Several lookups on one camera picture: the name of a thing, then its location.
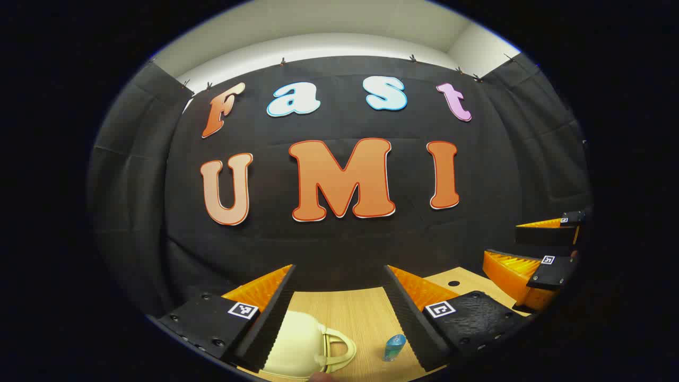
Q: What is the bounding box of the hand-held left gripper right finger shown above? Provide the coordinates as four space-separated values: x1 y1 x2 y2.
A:
383 264 534 372

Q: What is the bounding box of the cream yellow small suitcase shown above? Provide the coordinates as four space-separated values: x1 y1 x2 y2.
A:
263 310 357 380

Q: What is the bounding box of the blue clear toner bottle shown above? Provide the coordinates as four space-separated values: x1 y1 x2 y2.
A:
382 334 407 363

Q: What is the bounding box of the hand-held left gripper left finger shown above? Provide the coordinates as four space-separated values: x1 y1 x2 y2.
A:
156 264 298 374

